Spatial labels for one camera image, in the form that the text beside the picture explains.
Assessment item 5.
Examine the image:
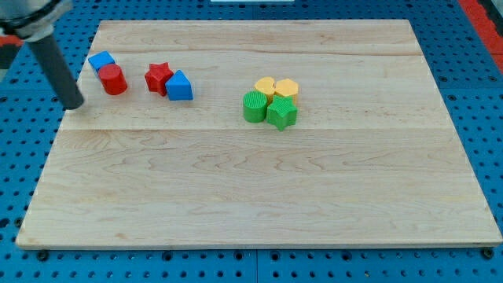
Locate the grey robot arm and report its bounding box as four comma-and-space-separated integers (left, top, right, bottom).
1, 0, 73, 42

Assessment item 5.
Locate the green star block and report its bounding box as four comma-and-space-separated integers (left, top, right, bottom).
266, 95, 298, 131

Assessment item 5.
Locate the red star block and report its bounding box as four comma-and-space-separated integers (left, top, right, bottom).
145, 62, 174, 97

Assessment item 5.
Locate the green cylinder block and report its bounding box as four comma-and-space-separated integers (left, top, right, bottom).
243, 90, 268, 123

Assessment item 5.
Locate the yellow heart block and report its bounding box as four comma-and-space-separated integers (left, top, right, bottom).
254, 76, 275, 105

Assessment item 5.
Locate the yellow hexagon block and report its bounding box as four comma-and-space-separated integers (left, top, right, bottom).
274, 79, 299, 105

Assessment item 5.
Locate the wooden board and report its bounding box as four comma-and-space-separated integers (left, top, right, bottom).
17, 20, 502, 250

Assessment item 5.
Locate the blue triangle block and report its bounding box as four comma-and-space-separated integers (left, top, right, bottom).
165, 70, 193, 101

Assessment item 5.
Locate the red cylinder block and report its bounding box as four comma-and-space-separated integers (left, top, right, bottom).
98, 64, 127, 95

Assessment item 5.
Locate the blue cube block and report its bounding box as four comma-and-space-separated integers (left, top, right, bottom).
87, 51, 116, 75

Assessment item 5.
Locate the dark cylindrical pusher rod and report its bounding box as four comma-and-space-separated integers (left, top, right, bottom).
28, 35, 84, 110

